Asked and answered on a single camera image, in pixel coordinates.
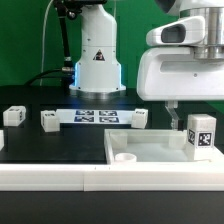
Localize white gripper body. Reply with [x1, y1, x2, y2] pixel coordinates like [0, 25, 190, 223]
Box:
[136, 47, 224, 101]

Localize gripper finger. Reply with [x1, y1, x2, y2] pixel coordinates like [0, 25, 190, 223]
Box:
[165, 101, 183, 131]

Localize white square table top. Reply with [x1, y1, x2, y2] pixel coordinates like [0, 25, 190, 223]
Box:
[104, 129, 224, 164]

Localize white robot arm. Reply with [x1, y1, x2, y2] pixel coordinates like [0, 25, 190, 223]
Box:
[70, 0, 224, 130]

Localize tag marker sheet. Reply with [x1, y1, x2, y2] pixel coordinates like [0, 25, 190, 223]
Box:
[56, 109, 133, 125]

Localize white block left edge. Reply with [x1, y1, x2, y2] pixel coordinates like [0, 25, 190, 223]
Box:
[0, 130, 4, 151]

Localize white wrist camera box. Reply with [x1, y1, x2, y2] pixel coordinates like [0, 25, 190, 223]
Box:
[146, 16, 206, 46]

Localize white fence wall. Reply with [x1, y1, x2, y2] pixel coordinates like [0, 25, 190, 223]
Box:
[0, 163, 224, 192]

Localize black cable bundle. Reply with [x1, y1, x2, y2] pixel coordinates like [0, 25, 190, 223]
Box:
[23, 66, 75, 87]

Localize white cable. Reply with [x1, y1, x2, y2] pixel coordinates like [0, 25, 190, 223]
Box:
[39, 0, 55, 86]

